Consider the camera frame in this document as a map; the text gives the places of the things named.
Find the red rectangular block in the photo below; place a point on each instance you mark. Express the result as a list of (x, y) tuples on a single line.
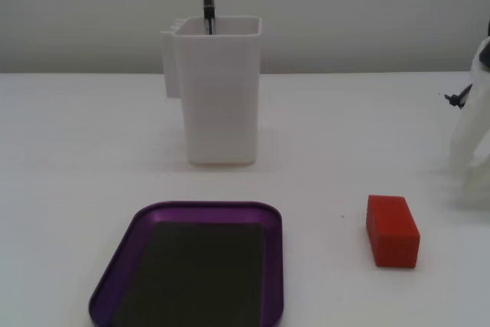
[(392, 235)]

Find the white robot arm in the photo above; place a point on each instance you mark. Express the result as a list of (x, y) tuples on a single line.
[(472, 131)]

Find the white plastic pen holder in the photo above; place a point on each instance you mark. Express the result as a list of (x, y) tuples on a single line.
[(220, 97)]

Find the purple metal tray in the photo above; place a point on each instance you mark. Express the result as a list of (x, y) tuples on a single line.
[(206, 210)]

